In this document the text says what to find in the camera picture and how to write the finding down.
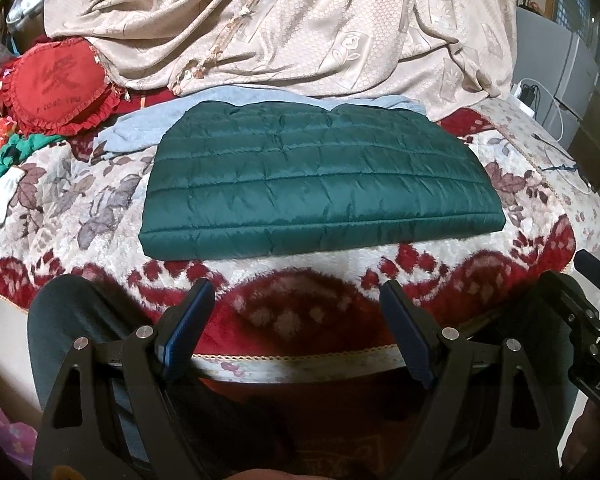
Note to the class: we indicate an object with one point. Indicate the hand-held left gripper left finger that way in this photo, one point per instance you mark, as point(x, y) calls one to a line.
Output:
point(182, 340)

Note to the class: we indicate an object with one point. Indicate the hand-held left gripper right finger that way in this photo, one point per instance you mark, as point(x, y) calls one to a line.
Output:
point(410, 340)

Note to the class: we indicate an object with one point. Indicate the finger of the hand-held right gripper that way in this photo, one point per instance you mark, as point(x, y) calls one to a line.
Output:
point(595, 265)

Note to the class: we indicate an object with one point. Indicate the green quilted puffer jacket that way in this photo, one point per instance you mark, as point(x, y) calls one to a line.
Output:
point(320, 185)

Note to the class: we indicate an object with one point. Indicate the floral red and white blanket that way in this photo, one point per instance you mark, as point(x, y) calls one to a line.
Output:
point(305, 305)

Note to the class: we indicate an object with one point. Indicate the person's dark trousers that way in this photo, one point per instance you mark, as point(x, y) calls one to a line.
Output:
point(55, 320)

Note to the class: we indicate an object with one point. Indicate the white charger plug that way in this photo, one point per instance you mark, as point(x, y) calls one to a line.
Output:
point(525, 97)

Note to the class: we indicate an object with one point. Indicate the grey white refrigerator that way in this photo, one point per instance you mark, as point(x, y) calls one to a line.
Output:
point(555, 60)

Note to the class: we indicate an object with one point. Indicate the light blue fleece garment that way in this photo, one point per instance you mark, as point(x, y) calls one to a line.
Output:
point(135, 130)

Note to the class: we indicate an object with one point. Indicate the white glove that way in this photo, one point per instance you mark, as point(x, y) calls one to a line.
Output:
point(0, 200)

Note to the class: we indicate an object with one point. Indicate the green cloth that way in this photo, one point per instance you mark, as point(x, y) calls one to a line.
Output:
point(30, 142)

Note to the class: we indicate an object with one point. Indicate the red ruffled cushion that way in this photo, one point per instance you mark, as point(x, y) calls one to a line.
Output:
point(55, 85)

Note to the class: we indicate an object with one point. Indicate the beige embroidered satin cloth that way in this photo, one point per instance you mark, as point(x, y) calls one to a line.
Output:
point(280, 20)

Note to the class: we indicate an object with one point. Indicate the clear plastic bag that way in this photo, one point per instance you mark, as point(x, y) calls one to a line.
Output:
point(25, 5)

